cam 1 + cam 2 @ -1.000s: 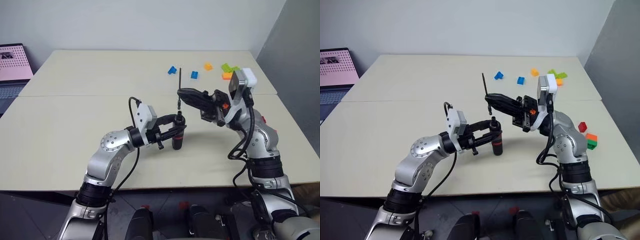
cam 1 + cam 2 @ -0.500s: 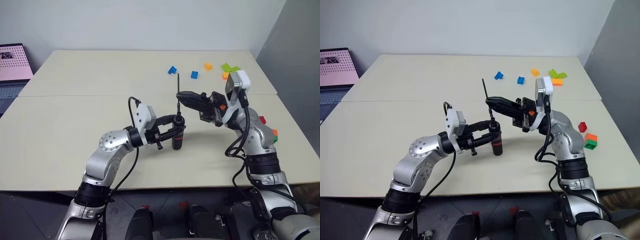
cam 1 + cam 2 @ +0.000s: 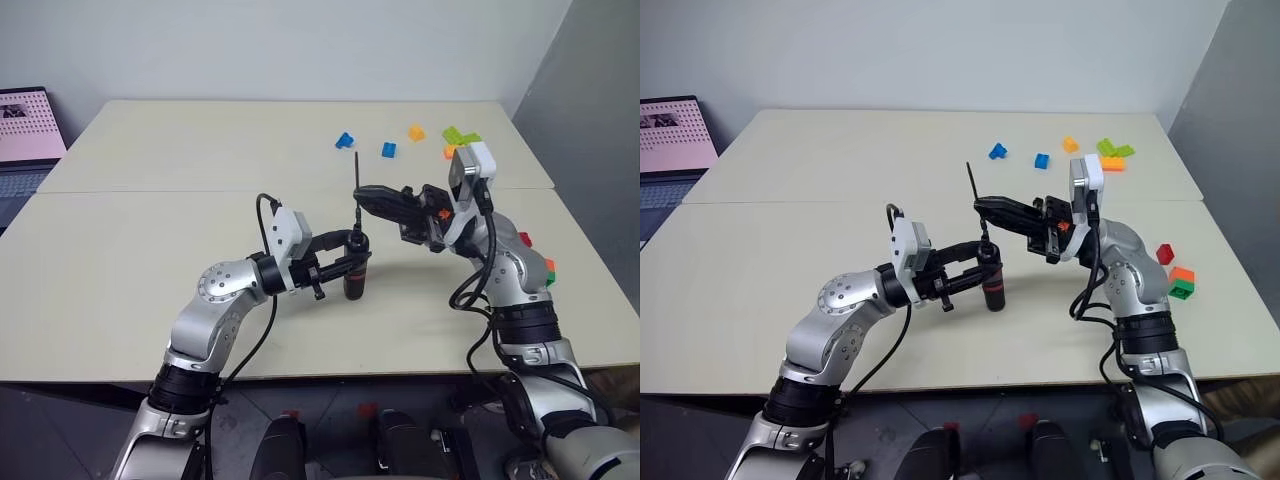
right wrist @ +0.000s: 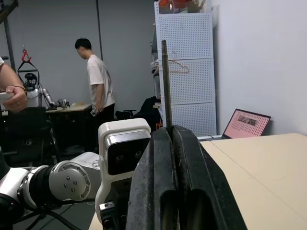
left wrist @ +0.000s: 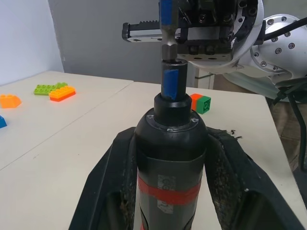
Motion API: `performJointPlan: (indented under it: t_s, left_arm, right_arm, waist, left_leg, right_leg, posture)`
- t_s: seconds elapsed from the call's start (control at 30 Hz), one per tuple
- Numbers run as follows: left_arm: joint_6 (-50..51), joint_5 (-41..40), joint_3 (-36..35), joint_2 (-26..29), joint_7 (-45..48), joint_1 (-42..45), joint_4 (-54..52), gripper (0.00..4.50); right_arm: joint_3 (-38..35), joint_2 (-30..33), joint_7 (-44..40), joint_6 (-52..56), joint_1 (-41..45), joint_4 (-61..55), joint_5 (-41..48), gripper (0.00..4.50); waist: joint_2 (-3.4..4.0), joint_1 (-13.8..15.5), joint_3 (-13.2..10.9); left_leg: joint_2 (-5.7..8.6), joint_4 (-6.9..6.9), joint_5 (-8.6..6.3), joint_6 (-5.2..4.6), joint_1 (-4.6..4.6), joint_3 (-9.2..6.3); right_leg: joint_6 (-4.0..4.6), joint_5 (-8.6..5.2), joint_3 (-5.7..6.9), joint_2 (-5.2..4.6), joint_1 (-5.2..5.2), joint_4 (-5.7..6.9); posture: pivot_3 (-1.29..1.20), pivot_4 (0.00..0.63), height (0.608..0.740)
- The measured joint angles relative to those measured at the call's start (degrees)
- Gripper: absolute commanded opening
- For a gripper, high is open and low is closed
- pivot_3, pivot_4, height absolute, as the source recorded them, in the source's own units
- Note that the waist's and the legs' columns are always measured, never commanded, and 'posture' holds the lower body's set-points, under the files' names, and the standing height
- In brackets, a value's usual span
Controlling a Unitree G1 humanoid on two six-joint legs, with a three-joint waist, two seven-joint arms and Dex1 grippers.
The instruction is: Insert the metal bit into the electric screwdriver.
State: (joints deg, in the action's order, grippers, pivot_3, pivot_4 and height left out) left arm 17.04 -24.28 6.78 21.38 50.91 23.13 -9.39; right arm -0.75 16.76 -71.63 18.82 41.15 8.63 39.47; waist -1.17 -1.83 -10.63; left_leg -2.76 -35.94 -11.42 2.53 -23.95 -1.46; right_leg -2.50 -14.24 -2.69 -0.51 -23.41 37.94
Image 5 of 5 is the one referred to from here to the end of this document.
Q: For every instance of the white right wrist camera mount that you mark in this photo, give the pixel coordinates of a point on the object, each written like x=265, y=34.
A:
x=216, y=65

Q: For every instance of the orange sloped toy brick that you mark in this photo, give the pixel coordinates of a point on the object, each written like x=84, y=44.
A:
x=9, y=101

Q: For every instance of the grey black electric screwdriver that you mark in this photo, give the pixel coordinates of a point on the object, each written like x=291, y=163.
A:
x=170, y=143

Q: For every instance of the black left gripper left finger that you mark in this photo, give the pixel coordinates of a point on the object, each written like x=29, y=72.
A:
x=108, y=172

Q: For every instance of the orange flat toy brick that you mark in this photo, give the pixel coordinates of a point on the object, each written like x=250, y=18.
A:
x=62, y=94

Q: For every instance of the blue square toy brick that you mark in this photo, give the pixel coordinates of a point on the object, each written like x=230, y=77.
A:
x=2, y=122

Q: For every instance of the thin metal screwdriver bit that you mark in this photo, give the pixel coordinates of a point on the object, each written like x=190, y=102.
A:
x=168, y=14

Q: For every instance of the orange toy block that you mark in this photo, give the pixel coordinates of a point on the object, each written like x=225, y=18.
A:
x=195, y=100

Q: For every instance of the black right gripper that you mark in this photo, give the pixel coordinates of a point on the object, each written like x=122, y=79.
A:
x=211, y=16

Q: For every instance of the light green toy brick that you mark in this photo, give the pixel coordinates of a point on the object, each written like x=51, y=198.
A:
x=62, y=84
x=44, y=89

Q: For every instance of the dark green toy block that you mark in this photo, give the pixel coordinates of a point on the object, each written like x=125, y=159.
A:
x=205, y=105

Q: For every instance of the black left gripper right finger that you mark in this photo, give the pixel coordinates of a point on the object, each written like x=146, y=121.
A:
x=239, y=196

